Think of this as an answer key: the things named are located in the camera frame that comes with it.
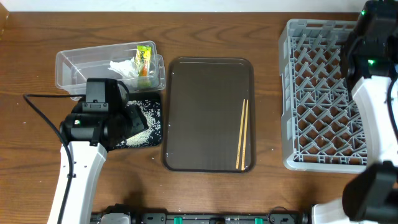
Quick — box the dark brown serving tray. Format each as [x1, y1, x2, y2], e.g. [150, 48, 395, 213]
[162, 57, 256, 174]

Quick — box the white tissue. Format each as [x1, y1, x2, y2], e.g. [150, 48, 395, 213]
[108, 57, 139, 78]

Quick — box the black plastic tray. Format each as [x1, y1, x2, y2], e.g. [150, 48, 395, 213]
[71, 91, 163, 149]

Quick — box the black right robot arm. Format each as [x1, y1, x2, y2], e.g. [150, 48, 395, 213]
[303, 1, 397, 224]

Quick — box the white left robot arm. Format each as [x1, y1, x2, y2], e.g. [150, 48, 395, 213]
[48, 78, 147, 223]

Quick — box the wooden chopstick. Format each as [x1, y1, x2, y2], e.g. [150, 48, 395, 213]
[241, 100, 249, 170]
[235, 99, 246, 169]

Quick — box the grey dishwasher rack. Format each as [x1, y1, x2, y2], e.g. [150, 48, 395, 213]
[279, 19, 368, 174]

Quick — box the spilled white rice pile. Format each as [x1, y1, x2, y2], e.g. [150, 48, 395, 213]
[115, 99, 162, 149]

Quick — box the black rail with green clips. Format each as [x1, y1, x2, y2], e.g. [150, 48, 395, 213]
[90, 204, 312, 224]

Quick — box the clear plastic bin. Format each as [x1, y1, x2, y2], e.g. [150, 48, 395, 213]
[55, 40, 166, 95]

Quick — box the yellow green snack wrapper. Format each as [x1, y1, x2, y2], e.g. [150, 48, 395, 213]
[135, 45, 152, 77]

